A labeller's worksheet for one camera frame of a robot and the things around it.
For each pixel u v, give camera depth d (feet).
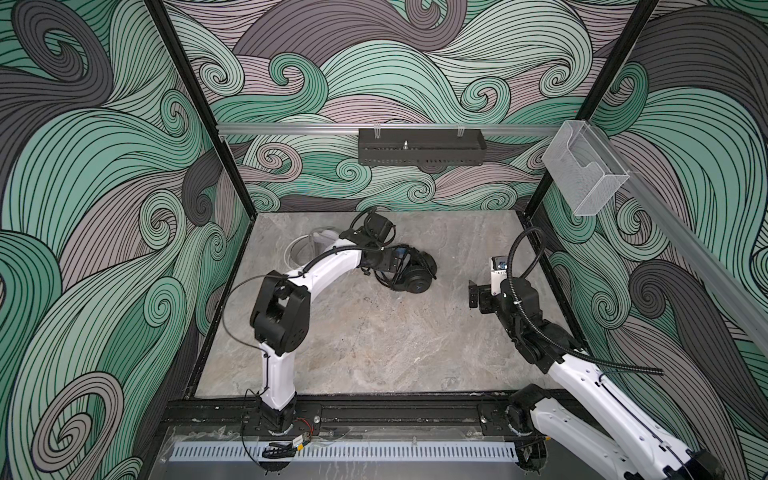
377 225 2.38
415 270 3.03
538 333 1.72
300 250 3.50
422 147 3.19
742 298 1.69
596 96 2.80
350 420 2.44
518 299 1.78
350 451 2.29
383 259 2.69
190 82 2.71
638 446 1.33
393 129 3.03
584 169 2.61
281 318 1.63
